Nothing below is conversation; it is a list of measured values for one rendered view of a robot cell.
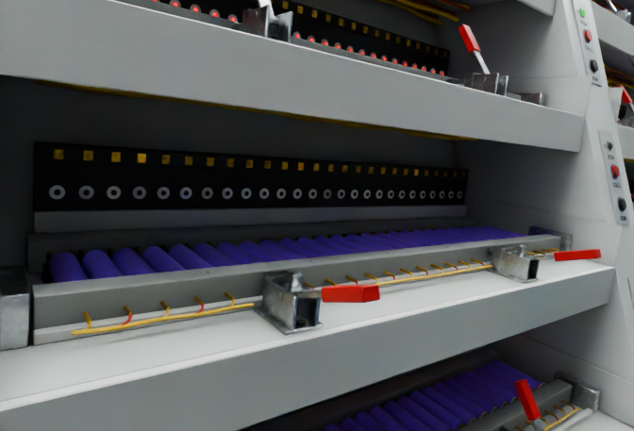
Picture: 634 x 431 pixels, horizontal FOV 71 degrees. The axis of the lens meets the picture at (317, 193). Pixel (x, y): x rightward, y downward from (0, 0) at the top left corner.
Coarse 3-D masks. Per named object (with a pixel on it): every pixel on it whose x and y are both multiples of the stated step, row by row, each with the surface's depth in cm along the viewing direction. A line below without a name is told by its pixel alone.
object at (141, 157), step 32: (64, 160) 34; (96, 160) 36; (128, 160) 37; (160, 160) 39; (192, 160) 40; (224, 160) 42; (256, 160) 44; (288, 160) 46; (320, 160) 49; (96, 192) 36; (128, 192) 38; (192, 192) 41; (256, 192) 45; (288, 192) 47; (320, 192) 50; (384, 192) 56; (416, 192) 59; (448, 192) 63
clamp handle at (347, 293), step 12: (300, 276) 27; (300, 288) 28; (324, 288) 24; (336, 288) 24; (348, 288) 23; (360, 288) 22; (372, 288) 22; (324, 300) 24; (336, 300) 23; (348, 300) 23; (360, 300) 22; (372, 300) 22
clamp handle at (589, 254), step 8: (520, 248) 43; (520, 256) 43; (536, 256) 42; (544, 256) 41; (552, 256) 41; (560, 256) 40; (568, 256) 39; (576, 256) 39; (584, 256) 38; (592, 256) 38; (600, 256) 38
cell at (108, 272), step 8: (88, 256) 31; (96, 256) 31; (104, 256) 31; (88, 264) 30; (96, 264) 29; (104, 264) 29; (112, 264) 30; (88, 272) 30; (96, 272) 29; (104, 272) 28; (112, 272) 28; (120, 272) 29
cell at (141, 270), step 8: (128, 248) 33; (120, 256) 32; (128, 256) 32; (136, 256) 32; (120, 264) 31; (128, 264) 30; (136, 264) 30; (144, 264) 30; (128, 272) 30; (136, 272) 29; (144, 272) 29; (152, 272) 29
